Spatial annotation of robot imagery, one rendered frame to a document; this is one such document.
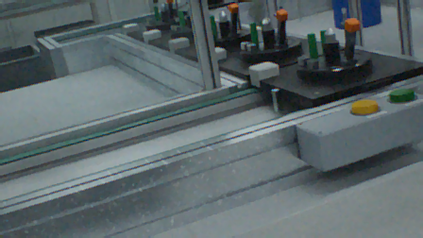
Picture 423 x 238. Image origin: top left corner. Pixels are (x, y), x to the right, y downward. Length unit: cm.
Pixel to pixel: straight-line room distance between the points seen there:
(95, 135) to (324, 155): 43
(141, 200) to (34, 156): 29
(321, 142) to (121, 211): 30
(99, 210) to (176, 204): 11
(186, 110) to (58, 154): 25
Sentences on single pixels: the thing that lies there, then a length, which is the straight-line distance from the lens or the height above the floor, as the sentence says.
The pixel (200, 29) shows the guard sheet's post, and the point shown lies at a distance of 123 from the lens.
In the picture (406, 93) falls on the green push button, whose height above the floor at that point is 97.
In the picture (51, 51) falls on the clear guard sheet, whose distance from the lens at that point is 117.
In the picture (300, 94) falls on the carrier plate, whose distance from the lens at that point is 109.
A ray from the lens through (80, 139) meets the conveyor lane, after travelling 116.
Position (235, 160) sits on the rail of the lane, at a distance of 96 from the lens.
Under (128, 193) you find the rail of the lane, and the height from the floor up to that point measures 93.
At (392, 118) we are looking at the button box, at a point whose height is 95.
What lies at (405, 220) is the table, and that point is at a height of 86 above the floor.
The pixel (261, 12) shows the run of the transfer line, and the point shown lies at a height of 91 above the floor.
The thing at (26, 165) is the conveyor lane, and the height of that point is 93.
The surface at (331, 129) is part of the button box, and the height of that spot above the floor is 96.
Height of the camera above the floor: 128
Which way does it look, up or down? 17 degrees down
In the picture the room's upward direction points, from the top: 10 degrees counter-clockwise
